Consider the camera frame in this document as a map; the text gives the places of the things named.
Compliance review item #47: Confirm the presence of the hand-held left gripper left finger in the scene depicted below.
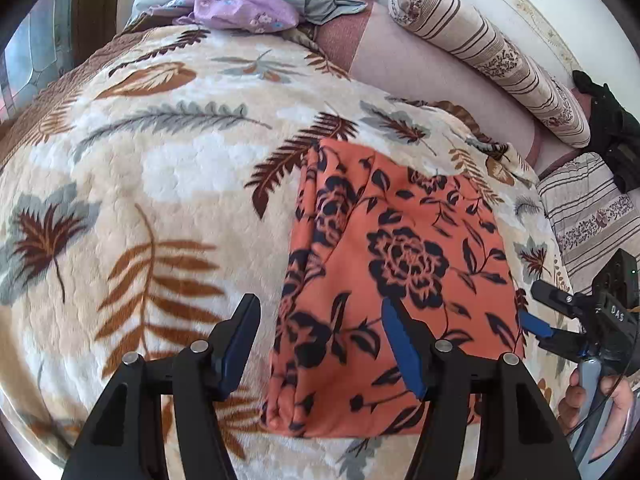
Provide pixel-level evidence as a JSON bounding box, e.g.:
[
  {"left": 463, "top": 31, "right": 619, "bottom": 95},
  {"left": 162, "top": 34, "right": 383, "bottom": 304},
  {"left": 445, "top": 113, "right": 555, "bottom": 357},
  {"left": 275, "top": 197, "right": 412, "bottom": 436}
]
[{"left": 61, "top": 293, "right": 262, "bottom": 480}]

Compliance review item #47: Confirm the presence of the person's right hand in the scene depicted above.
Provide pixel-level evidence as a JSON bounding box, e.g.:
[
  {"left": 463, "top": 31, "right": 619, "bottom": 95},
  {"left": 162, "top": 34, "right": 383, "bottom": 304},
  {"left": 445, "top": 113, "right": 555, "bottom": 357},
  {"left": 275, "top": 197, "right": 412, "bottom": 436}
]
[{"left": 557, "top": 374, "right": 637, "bottom": 462}]

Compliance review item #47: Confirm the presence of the pink bed sheet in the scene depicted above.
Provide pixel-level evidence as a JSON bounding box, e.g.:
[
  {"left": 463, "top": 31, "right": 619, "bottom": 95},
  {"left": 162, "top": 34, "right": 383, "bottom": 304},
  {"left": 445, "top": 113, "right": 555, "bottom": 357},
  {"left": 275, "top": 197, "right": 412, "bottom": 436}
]
[{"left": 315, "top": 2, "right": 581, "bottom": 171}]

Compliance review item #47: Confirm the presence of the cream leaf print blanket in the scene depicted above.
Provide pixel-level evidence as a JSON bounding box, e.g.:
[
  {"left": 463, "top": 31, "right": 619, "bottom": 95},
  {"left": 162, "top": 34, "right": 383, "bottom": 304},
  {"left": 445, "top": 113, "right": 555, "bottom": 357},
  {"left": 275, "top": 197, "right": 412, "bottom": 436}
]
[{"left": 0, "top": 25, "right": 576, "bottom": 480}]

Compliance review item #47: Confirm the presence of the dark cloth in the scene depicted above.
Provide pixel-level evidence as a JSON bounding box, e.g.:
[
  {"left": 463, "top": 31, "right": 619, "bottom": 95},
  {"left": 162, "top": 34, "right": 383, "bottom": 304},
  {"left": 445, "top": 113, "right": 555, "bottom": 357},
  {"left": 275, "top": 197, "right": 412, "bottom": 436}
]
[{"left": 572, "top": 70, "right": 640, "bottom": 193}]

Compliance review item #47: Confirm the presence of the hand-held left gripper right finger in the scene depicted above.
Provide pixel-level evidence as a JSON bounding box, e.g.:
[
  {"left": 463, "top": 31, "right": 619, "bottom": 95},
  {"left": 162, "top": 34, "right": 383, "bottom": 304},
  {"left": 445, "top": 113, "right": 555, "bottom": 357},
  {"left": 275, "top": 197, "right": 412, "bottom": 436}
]
[{"left": 381, "top": 298, "right": 582, "bottom": 480}]

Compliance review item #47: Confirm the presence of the striped flat pillow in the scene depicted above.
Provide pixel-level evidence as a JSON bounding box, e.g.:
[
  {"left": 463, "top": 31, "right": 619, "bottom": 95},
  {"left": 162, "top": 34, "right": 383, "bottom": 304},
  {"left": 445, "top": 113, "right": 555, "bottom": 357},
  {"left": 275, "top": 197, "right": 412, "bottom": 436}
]
[{"left": 537, "top": 152, "right": 640, "bottom": 286}]

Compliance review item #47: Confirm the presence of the striped floral bolster pillow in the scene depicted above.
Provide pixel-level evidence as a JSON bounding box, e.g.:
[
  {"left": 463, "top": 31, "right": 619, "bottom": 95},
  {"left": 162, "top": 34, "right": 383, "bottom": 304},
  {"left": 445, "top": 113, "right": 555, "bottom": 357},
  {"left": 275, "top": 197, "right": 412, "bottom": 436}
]
[{"left": 389, "top": 0, "right": 592, "bottom": 150}]

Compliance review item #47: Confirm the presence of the orange black floral cloth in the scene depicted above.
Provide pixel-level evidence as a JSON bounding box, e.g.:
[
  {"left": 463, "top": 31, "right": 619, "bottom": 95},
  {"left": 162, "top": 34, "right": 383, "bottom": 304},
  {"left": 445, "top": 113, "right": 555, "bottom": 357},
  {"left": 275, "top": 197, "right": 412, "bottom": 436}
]
[{"left": 261, "top": 139, "right": 526, "bottom": 438}]

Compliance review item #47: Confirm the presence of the patterned glass window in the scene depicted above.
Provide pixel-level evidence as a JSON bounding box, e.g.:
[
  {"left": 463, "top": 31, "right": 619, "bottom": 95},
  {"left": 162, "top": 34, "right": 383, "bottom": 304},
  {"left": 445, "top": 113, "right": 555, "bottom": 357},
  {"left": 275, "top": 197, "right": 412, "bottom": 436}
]
[{"left": 0, "top": 0, "right": 83, "bottom": 126}]

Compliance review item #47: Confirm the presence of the purple floral cloth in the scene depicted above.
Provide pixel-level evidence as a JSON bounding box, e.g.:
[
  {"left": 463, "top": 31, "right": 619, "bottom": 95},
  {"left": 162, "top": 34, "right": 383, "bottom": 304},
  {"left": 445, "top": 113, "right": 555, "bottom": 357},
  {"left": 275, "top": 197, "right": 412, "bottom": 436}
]
[{"left": 150, "top": 0, "right": 300, "bottom": 35}]

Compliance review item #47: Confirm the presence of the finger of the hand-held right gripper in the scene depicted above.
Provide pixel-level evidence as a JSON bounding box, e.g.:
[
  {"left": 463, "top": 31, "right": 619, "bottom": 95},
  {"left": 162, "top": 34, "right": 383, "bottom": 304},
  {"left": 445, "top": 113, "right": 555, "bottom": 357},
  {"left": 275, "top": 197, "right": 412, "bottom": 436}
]
[
  {"left": 518, "top": 309, "right": 587, "bottom": 357},
  {"left": 530, "top": 279, "right": 587, "bottom": 319}
]

